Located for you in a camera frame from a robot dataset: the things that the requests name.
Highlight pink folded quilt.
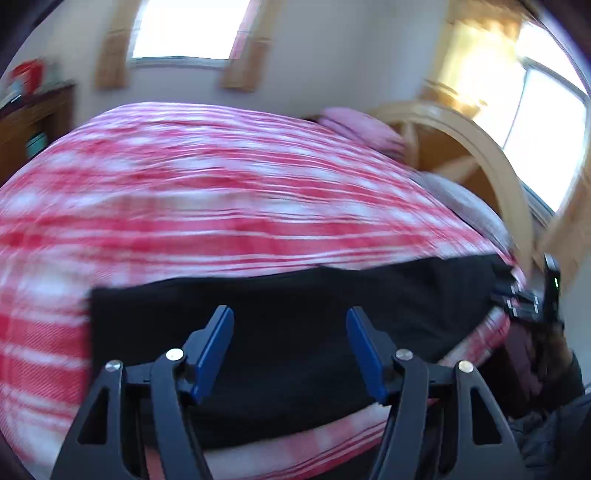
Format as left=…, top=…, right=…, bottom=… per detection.
left=318, top=107, right=409, bottom=160

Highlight red box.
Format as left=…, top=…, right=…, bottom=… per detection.
left=9, top=59, right=48, bottom=95

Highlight beige curtain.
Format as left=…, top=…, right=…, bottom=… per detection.
left=538, top=180, right=591, bottom=289
left=418, top=16, right=525, bottom=118
left=221, top=0, right=275, bottom=92
left=96, top=0, right=141, bottom=89

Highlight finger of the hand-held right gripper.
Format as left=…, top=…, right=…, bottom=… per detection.
left=489, top=281, right=540, bottom=303
left=505, top=299, right=542, bottom=320

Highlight window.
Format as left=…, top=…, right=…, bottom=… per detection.
left=501, top=58, right=589, bottom=213
left=131, top=0, right=252, bottom=63

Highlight wooden bed headboard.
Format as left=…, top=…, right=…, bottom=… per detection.
left=369, top=102, right=539, bottom=275

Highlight red plaid bed sheet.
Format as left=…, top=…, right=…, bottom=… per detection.
left=0, top=102, right=527, bottom=480

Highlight person's right forearm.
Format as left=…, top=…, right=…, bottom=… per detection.
left=519, top=351, right=591, bottom=480

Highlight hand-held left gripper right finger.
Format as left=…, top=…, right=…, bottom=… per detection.
left=346, top=305, right=529, bottom=480

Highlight striped pillow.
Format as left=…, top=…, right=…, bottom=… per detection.
left=418, top=171, right=515, bottom=250

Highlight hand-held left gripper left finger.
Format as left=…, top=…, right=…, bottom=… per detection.
left=48, top=305, right=235, bottom=480

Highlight person's right hand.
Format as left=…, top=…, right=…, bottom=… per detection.
left=544, top=323, right=575, bottom=370

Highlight black pants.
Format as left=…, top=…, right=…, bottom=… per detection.
left=88, top=251, right=515, bottom=450

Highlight brown wooden dresser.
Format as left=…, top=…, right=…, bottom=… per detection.
left=0, top=83, right=77, bottom=188

